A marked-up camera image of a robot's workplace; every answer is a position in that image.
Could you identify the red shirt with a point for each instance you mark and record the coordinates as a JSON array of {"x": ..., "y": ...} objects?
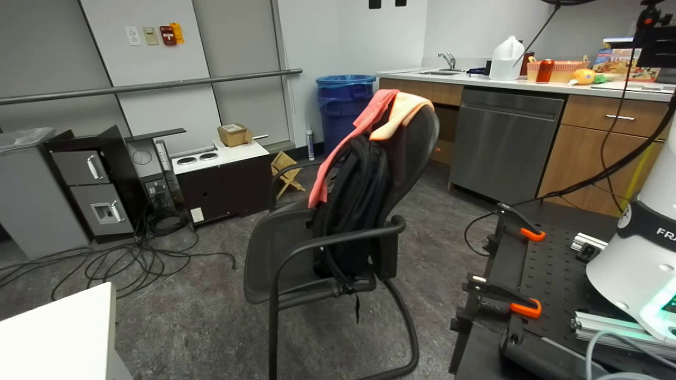
[{"x": 335, "y": 162}]

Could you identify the peach towel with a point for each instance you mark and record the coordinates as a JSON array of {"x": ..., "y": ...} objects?
[{"x": 403, "y": 112}]

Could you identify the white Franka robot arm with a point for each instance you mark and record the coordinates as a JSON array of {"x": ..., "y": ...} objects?
[{"x": 635, "y": 260}]

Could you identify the black mesh cantilever chair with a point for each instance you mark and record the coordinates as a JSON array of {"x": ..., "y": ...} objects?
[{"x": 414, "y": 162}]

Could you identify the black backpack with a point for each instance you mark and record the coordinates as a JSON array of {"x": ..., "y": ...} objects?
[{"x": 351, "y": 196}]

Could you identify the blue recycling bin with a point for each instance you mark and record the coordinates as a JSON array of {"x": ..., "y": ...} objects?
[{"x": 341, "y": 107}]

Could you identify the low black white-topped bench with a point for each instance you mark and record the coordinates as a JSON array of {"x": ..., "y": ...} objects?
[{"x": 224, "y": 183}]

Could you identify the small cardboard box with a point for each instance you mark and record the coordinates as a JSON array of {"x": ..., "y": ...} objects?
[{"x": 235, "y": 133}]

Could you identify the wooden sink cabinet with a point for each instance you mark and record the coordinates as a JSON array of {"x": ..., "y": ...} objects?
[{"x": 445, "y": 96}]

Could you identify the chrome sink faucet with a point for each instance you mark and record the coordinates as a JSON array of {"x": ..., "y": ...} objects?
[{"x": 448, "y": 59}]

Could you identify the stainless steel dishwasher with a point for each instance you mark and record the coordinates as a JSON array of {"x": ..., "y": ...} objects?
[{"x": 503, "y": 145}]

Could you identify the white kitchen countertop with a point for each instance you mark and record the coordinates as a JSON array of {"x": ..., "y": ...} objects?
[{"x": 520, "y": 85}]

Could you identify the white plastic jug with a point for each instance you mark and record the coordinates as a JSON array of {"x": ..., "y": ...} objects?
[{"x": 507, "y": 59}]

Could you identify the brown bottle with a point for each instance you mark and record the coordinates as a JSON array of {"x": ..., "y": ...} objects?
[{"x": 529, "y": 63}]

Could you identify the red fire alarm pull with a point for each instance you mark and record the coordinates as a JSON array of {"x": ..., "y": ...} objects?
[{"x": 172, "y": 34}]

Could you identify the red bottle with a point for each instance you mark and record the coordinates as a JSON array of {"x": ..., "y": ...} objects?
[{"x": 545, "y": 70}]

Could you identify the black drawer file cabinet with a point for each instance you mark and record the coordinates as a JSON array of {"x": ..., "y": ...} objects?
[{"x": 98, "y": 191}]

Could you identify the black perforated robot table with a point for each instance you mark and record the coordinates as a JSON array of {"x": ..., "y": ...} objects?
[{"x": 563, "y": 282}]

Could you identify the short aluminium extrusion block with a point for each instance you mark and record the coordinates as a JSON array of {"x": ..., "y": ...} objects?
[{"x": 588, "y": 243}]

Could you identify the tan plastic container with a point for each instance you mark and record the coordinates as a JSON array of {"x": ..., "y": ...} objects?
[{"x": 569, "y": 70}]

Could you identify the wooden cabinet with drawer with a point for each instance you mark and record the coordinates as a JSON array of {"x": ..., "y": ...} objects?
[{"x": 599, "y": 155}]

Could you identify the yellow toy fruit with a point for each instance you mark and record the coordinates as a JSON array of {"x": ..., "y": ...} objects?
[{"x": 583, "y": 77}]

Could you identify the long aluminium rails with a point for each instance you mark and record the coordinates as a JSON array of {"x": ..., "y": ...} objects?
[{"x": 613, "y": 328}]

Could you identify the yellow panel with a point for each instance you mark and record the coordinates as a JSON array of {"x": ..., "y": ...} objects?
[{"x": 646, "y": 169}]

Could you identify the grey metal cabinet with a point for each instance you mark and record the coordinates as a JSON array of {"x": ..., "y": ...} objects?
[{"x": 32, "y": 196}]

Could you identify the colourful printed box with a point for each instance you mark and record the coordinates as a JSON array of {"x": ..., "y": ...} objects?
[{"x": 623, "y": 59}]

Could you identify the white table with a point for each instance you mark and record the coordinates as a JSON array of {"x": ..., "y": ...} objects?
[{"x": 56, "y": 339}]

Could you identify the grey wall handrail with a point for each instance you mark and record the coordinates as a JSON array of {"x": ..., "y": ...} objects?
[{"x": 140, "y": 88}]

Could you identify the beige wall plate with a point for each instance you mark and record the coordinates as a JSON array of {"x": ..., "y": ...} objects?
[{"x": 151, "y": 37}]

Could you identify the white light switch plate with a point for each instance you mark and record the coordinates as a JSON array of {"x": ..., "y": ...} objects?
[{"x": 131, "y": 34}]

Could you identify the black mounted camera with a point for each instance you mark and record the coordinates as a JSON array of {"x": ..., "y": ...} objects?
[{"x": 658, "y": 34}]

